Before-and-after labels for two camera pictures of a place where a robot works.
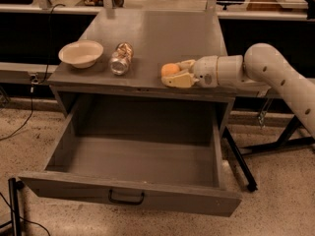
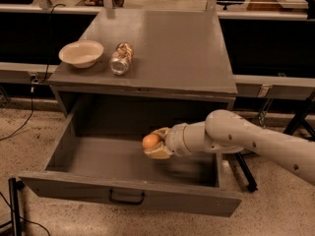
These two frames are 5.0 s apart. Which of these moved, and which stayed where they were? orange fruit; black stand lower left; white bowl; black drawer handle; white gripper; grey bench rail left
Moved: white gripper; orange fruit
Stayed: grey bench rail left; black stand lower left; white bowl; black drawer handle
